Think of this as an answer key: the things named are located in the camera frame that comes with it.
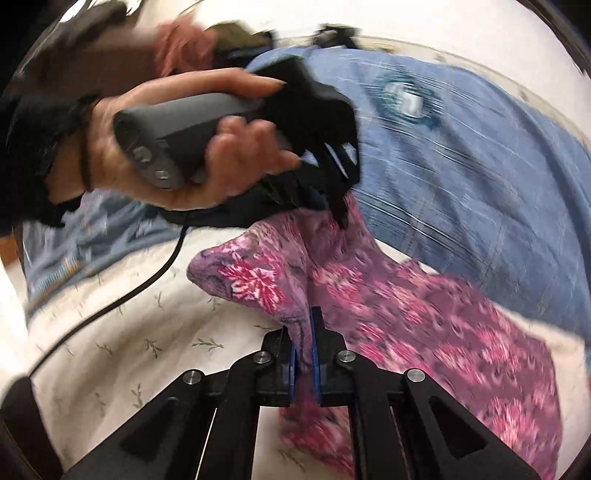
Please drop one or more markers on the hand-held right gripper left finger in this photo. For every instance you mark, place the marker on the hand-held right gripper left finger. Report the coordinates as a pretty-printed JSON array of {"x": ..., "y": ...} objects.
[{"x": 292, "y": 369}]

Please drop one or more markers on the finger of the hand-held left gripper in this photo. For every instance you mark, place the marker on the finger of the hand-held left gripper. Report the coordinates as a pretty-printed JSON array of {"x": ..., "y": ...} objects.
[
  {"x": 316, "y": 199},
  {"x": 341, "y": 203}
]

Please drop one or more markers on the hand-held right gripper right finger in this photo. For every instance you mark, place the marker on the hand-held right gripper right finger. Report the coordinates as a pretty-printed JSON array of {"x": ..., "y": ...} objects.
[{"x": 316, "y": 360}]

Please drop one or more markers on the pink floral garment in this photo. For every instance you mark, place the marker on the pink floral garment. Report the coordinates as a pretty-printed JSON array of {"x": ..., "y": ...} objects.
[{"x": 415, "y": 323}]

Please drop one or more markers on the person's left hand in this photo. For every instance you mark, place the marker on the person's left hand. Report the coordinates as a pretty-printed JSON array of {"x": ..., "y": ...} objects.
[{"x": 138, "y": 175}]

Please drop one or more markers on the reddish brown cloth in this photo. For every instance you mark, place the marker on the reddish brown cloth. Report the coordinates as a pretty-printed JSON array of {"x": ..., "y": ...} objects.
[{"x": 184, "y": 44}]

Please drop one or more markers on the black wrist band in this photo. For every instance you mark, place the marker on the black wrist band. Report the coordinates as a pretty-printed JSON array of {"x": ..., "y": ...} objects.
[{"x": 86, "y": 161}]

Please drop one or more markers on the blue plaid blanket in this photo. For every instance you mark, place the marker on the blue plaid blanket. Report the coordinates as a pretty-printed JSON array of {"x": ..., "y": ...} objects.
[{"x": 461, "y": 184}]

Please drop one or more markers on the dark blurred object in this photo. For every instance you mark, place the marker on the dark blurred object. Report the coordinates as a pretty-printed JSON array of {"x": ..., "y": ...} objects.
[{"x": 337, "y": 37}]

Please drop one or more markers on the cream leaf-print bedsheet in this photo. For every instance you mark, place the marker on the cream leaf-print bedsheet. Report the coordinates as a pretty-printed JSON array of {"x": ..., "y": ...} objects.
[{"x": 115, "y": 346}]

